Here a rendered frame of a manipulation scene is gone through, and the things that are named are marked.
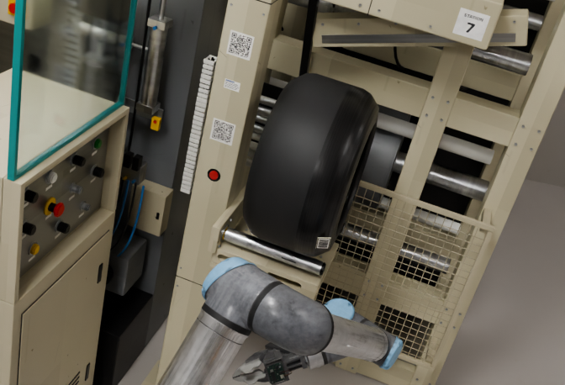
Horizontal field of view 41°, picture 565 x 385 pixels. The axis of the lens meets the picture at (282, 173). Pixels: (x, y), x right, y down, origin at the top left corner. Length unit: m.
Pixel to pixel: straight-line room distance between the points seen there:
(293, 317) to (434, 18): 1.17
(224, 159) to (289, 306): 0.97
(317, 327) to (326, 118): 0.80
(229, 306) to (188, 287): 1.16
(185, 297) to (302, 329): 1.25
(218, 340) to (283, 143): 0.76
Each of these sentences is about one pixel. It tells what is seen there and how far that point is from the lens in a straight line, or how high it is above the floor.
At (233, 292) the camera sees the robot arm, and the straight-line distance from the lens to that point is 1.54.
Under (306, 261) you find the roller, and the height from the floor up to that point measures 0.92.
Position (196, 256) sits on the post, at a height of 0.73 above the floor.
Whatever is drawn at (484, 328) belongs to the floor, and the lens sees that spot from 4.02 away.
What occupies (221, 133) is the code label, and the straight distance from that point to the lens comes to 2.35.
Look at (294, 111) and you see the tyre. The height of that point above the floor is 1.40.
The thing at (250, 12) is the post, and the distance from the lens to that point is 2.20.
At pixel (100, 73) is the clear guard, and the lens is 2.10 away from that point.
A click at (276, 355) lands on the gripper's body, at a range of 2.17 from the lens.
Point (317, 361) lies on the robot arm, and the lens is 2.18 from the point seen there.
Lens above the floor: 2.26
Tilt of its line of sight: 28 degrees down
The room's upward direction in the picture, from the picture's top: 14 degrees clockwise
